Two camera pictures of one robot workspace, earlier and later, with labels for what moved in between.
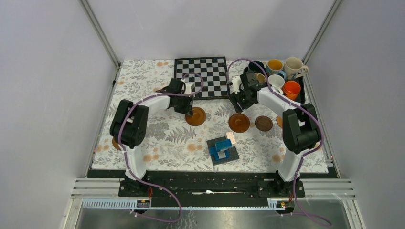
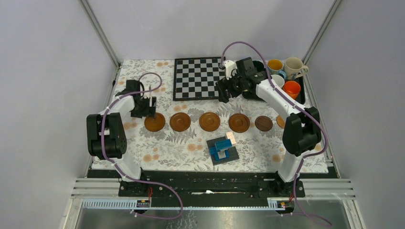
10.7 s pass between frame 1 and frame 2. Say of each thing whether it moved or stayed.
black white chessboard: stayed
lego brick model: stayed
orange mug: stayed
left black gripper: moved
